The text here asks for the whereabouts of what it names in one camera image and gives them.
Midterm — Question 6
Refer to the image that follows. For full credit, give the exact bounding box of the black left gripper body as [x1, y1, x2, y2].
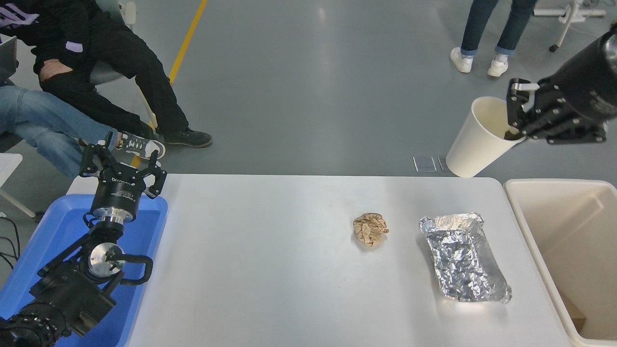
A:
[92, 174, 146, 216]

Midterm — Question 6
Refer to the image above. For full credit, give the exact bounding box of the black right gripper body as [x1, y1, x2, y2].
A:
[550, 35, 617, 121]

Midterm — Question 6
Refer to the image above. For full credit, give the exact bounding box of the white paper cup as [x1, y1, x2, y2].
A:
[445, 96, 526, 178]

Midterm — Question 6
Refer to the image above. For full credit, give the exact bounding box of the person's left hand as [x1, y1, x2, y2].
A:
[39, 62, 73, 82]

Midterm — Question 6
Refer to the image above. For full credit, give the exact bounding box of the white wheeled office chair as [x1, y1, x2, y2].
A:
[549, 0, 580, 53]

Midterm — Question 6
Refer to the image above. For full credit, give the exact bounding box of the white desk foot bar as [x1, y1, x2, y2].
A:
[534, 9, 608, 18]

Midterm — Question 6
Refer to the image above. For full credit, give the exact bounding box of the seated person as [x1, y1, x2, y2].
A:
[0, 0, 214, 149]
[0, 86, 165, 180]

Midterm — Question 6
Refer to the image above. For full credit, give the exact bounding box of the blue plastic tray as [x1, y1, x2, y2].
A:
[0, 194, 168, 347]

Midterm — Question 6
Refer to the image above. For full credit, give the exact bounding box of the grey white wheeled chair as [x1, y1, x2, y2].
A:
[89, 0, 159, 131]

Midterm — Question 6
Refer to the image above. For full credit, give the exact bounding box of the large pale bin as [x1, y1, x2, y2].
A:
[503, 178, 617, 347]

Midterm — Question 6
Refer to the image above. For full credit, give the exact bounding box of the black chair seat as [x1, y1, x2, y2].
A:
[0, 133, 24, 155]

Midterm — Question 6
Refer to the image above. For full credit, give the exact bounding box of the standing person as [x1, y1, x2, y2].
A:
[450, 0, 538, 78]

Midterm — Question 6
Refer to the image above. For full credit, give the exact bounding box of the silver foil tray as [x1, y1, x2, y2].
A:
[418, 212, 512, 304]

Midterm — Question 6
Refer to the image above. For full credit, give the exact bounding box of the crumpled tan paper ball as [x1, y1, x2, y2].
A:
[352, 213, 389, 247]

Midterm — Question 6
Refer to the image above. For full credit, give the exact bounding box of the black floor cable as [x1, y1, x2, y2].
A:
[0, 217, 21, 270]

